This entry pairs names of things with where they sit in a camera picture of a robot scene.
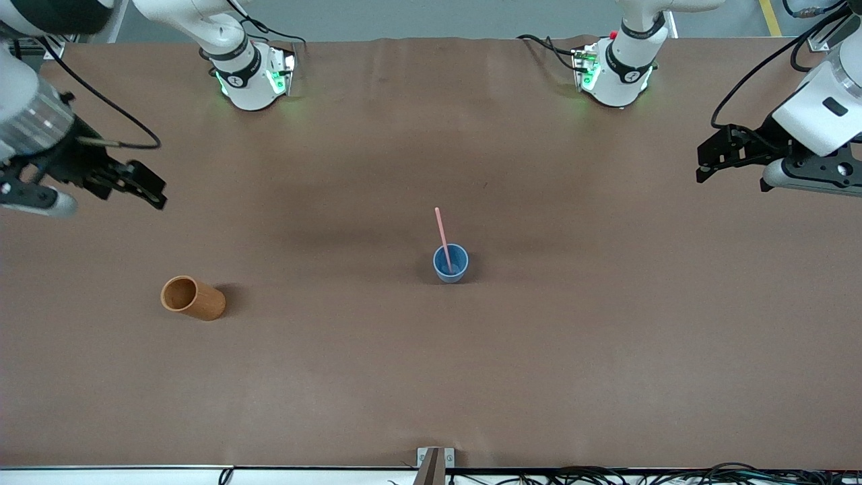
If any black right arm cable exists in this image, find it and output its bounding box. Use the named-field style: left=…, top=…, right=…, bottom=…
left=37, top=37, right=162, bottom=150

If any brown table mat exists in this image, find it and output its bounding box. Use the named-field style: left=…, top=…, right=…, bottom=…
left=0, top=35, right=862, bottom=470

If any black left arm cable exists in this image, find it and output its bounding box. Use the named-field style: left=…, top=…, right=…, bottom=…
left=710, top=0, right=862, bottom=132

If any metal bracket with post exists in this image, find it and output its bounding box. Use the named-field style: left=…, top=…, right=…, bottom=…
left=417, top=447, right=455, bottom=485

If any pink chopstick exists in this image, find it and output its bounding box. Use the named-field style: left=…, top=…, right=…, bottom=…
left=434, top=207, right=453, bottom=273

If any aluminium frame post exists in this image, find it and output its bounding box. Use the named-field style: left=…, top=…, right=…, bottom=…
left=807, top=13, right=862, bottom=53
left=10, top=35, right=68, bottom=60

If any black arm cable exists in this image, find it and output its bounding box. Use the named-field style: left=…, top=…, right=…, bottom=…
left=710, top=0, right=862, bottom=132
left=37, top=37, right=162, bottom=150

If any black base cable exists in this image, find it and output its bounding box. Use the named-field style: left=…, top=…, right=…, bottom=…
left=226, top=0, right=307, bottom=45
left=517, top=34, right=581, bottom=72

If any black left base cable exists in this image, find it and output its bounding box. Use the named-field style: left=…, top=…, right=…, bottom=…
left=517, top=34, right=581, bottom=72

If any brown cylindrical cup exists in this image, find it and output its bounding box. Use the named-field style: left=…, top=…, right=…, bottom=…
left=160, top=276, right=227, bottom=322

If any blue cup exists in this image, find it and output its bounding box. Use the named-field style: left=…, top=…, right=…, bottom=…
left=432, top=243, right=469, bottom=284

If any black right base cable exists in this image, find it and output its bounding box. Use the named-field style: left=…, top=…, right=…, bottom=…
left=226, top=0, right=307, bottom=45

